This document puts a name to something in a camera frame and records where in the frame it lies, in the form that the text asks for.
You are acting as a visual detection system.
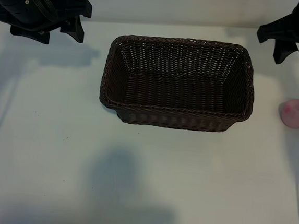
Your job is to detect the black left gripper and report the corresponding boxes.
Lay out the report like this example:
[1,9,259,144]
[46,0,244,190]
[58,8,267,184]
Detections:
[0,0,94,49]

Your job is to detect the pink peach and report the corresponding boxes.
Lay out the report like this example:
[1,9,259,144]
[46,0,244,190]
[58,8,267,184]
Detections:
[277,97,299,129]

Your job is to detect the dark brown wicker basket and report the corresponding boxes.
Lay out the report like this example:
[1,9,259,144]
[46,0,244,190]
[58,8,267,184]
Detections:
[96,30,260,138]

